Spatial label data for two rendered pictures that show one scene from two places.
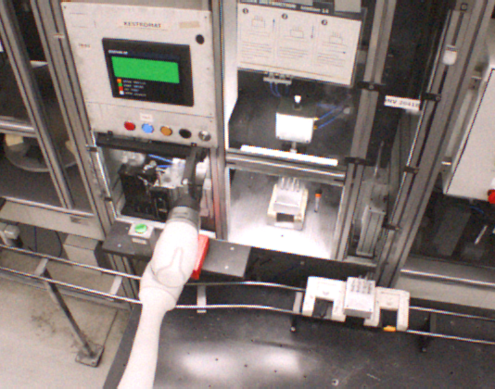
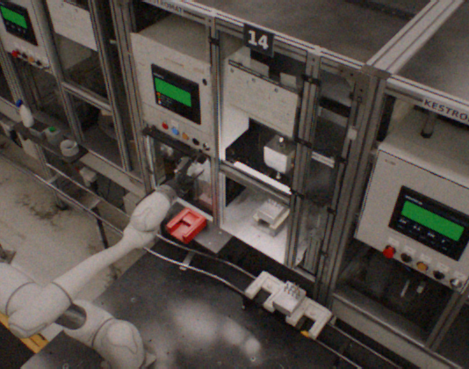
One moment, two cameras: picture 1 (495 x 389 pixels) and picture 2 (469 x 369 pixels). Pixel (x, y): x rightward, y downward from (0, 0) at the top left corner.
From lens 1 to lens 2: 0.83 m
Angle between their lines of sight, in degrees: 18
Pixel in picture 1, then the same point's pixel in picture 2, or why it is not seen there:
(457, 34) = (357, 119)
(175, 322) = (167, 272)
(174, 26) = (191, 68)
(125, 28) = (164, 61)
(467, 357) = not seen: outside the picture
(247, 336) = (209, 300)
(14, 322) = (74, 245)
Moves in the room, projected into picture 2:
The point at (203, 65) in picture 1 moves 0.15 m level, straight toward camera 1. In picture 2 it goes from (206, 99) to (192, 122)
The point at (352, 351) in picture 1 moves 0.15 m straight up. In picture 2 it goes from (277, 343) to (280, 326)
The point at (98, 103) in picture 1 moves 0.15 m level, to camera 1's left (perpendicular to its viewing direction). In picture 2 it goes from (148, 104) to (120, 96)
